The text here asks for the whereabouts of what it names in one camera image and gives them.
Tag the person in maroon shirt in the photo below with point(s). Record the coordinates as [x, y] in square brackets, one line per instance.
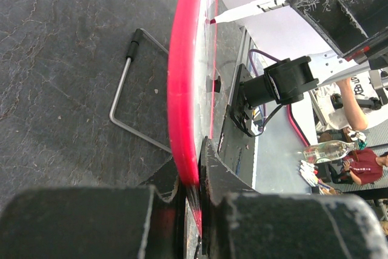
[366, 167]

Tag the person in white shirt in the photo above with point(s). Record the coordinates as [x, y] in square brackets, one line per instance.
[338, 103]

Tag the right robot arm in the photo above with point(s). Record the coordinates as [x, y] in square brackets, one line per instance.
[286, 81]

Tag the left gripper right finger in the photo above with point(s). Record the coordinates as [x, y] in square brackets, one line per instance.
[239, 222]

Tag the clear glass bottle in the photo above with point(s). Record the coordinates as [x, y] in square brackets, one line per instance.
[329, 151]

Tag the metal whiteboard kickstand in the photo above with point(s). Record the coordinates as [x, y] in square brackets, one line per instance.
[139, 104]

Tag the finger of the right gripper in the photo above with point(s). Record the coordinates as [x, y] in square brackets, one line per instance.
[350, 27]

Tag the pink framed whiteboard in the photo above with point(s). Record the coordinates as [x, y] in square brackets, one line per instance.
[190, 95]

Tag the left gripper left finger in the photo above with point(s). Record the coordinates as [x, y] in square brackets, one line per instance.
[146, 221]

